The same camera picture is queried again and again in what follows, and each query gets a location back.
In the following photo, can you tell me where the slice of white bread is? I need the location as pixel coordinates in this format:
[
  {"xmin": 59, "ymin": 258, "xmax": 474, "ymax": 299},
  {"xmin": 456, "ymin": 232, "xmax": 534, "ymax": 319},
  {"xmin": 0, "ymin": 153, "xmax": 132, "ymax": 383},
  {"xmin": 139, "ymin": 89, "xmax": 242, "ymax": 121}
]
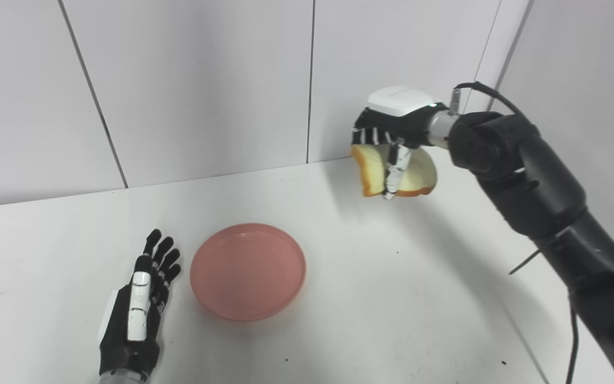
[{"xmin": 351, "ymin": 143, "xmax": 439, "ymax": 198}]

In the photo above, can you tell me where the pink round plate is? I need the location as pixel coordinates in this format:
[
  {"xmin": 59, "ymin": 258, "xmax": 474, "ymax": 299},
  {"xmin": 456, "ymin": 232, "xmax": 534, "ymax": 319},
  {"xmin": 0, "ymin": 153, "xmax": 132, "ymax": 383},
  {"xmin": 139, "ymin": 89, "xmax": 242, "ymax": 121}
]
[{"xmin": 190, "ymin": 223, "xmax": 308, "ymax": 322}]

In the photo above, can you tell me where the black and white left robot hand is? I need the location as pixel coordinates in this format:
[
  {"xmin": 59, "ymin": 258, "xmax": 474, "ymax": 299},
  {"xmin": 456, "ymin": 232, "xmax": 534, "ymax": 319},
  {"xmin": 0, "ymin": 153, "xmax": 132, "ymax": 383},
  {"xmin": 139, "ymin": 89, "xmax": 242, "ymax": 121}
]
[{"xmin": 97, "ymin": 229, "xmax": 182, "ymax": 380}]

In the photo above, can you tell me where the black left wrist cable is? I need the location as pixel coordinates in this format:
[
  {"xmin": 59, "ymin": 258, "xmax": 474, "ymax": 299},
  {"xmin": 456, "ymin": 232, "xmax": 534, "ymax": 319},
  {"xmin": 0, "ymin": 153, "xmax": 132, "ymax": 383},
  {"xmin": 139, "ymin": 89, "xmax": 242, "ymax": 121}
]
[{"xmin": 454, "ymin": 81, "xmax": 579, "ymax": 384}]

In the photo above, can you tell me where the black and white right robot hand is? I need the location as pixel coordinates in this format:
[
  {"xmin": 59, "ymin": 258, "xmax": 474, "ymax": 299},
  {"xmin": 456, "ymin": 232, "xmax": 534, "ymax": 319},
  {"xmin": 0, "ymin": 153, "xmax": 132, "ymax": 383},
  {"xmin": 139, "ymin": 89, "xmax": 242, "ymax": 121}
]
[{"xmin": 351, "ymin": 85, "xmax": 449, "ymax": 201}]

